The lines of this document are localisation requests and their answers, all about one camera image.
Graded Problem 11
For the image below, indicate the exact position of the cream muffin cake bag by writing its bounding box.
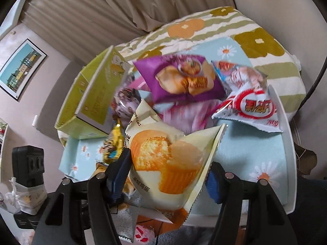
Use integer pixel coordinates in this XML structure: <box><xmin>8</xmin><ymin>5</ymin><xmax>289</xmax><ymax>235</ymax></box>
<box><xmin>125</xmin><ymin>100</ymin><xmax>226</xmax><ymax>222</ymax></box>

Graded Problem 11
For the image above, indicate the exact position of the blue daisy tablecloth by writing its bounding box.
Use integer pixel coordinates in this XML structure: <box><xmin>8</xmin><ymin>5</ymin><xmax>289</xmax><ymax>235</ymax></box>
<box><xmin>58</xmin><ymin>36</ymin><xmax>289</xmax><ymax>215</ymax></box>

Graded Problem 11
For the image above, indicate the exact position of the grey white snack bag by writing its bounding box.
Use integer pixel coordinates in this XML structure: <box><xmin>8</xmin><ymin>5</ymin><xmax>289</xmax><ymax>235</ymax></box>
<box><xmin>110</xmin><ymin>190</ymin><xmax>142</xmax><ymax>243</ymax></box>

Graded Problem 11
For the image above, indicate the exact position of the white red shrimp flakes bag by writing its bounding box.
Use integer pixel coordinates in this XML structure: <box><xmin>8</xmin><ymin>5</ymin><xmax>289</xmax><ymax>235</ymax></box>
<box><xmin>211</xmin><ymin>61</ymin><xmax>281</xmax><ymax>133</ymax></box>

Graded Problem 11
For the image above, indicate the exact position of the purple bread snack bag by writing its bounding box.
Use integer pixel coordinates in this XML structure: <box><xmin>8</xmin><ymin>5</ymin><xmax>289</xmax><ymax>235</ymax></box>
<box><xmin>134</xmin><ymin>54</ymin><xmax>226</xmax><ymax>104</ymax></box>

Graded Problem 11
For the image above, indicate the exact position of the beige curtain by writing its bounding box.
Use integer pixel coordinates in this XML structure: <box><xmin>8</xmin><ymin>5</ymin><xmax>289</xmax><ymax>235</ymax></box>
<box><xmin>20</xmin><ymin>0</ymin><xmax>235</xmax><ymax>64</ymax></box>

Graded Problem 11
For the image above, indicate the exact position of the framed houses picture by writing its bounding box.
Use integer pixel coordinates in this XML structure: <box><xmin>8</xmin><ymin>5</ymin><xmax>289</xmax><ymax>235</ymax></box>
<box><xmin>1</xmin><ymin>39</ymin><xmax>47</xmax><ymax>101</ymax></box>

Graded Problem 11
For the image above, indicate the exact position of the black floor lamp stand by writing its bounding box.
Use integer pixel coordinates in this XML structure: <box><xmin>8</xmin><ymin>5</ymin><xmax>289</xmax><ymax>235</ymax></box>
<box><xmin>297</xmin><ymin>58</ymin><xmax>327</xmax><ymax>112</ymax></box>

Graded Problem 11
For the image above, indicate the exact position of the oreo style cookie bag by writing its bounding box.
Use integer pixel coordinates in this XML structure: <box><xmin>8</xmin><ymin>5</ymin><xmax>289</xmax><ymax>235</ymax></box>
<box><xmin>111</xmin><ymin>87</ymin><xmax>141</xmax><ymax>126</ymax></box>

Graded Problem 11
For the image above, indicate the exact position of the pink snack packet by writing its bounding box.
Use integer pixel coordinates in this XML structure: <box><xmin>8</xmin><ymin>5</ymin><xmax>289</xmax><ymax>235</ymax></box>
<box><xmin>128</xmin><ymin>77</ymin><xmax>222</xmax><ymax>134</ymax></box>

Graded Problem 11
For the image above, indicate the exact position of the green cardboard box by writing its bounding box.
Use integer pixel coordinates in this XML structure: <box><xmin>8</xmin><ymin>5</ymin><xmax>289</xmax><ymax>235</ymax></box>
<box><xmin>55</xmin><ymin>45</ymin><xmax>131</xmax><ymax>139</ymax></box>

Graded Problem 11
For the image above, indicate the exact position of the gold chocolate pillows bag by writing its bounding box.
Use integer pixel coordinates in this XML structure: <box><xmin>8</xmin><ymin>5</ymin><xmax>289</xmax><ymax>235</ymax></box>
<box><xmin>103</xmin><ymin>117</ymin><xmax>125</xmax><ymax>164</ymax></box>

